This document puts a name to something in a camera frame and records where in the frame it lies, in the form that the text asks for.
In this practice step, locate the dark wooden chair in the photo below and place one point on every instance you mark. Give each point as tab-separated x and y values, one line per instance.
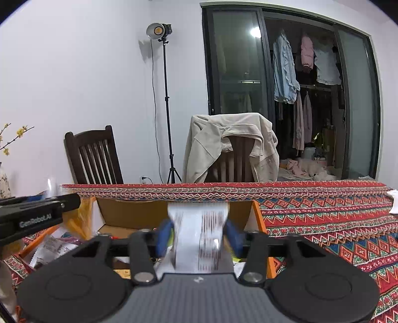
93	155

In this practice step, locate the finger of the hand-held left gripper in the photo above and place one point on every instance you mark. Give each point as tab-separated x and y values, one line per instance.
31	198
68	203

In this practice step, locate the black light stand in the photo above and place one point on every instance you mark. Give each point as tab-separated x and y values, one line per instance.
168	108

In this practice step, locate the white snack packet black print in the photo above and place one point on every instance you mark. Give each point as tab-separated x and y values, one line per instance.
53	248

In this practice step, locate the studio light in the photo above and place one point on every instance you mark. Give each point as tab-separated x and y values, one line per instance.
158	31

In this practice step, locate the mauve hanging clothes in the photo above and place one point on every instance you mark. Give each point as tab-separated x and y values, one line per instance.
303	124

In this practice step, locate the pink hanging garment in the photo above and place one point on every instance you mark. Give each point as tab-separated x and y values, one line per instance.
307	52

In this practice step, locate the beige jacket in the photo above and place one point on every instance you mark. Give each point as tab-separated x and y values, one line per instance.
205	146

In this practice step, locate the sliding glass door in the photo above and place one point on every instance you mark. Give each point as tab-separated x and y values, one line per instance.
236	62

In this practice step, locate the yellow flower branches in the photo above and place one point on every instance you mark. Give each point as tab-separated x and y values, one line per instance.
15	136

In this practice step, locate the white paper sheet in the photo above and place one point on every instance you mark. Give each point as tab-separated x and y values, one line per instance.
393	202

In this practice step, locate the white hanging top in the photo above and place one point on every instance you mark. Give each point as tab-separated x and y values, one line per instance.
326	68

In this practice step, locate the light blue hanging shirt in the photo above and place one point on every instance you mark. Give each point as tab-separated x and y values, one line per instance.
284	71

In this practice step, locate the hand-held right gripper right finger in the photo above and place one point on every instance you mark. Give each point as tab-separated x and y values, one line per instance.
234	239

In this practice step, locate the yellow snack packet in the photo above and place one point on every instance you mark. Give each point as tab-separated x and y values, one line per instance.
79	220

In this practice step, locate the gold shiny bag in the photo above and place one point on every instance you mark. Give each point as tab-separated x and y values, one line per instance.
325	141

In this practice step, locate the white fluffy dog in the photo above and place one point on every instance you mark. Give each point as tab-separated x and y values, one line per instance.
311	167

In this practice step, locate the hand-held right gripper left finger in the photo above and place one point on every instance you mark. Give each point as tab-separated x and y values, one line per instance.
163	239

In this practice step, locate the floral ceramic vase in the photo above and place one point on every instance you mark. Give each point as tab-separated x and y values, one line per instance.
3	183

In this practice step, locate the white snack packet red print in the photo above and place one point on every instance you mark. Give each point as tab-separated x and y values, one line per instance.
192	236

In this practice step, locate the orange cardboard box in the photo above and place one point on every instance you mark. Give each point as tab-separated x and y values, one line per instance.
124	214

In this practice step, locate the white bucket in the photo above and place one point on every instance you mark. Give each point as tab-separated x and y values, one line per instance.
308	153

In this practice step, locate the brown slatted wooden chair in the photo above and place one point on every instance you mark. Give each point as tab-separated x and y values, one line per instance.
236	161

